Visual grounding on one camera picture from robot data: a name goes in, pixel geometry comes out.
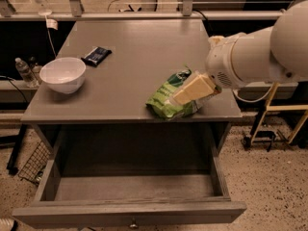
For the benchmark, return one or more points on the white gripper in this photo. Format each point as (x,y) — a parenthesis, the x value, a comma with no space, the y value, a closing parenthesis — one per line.
(218,63)

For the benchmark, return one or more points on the green rice chip bag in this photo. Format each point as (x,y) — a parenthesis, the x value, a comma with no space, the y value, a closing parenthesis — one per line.
(158,101)

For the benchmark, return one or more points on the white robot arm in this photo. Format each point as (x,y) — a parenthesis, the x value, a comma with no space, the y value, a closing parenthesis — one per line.
(275,54)

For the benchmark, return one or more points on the grey cabinet counter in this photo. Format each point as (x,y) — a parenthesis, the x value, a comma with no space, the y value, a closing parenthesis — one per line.
(108,116)

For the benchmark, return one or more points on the open grey top drawer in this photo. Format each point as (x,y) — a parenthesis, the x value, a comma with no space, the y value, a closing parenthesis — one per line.
(132,175)

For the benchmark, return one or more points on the dark blue snack bar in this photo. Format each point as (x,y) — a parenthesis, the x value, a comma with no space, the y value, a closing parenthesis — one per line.
(96,56)

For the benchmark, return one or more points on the white bowl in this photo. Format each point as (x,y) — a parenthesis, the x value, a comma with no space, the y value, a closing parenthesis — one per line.
(64,75)

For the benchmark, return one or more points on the grey metal railing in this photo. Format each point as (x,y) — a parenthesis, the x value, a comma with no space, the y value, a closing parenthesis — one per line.
(25,10)

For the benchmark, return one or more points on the clear plastic water bottle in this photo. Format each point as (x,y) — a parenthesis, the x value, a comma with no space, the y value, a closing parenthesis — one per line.
(26,73)

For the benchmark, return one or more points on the yellow frame cart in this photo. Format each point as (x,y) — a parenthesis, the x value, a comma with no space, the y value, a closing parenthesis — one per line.
(261,130)

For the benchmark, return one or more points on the black wire rack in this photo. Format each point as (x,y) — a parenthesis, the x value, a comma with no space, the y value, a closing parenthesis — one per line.
(34,168)

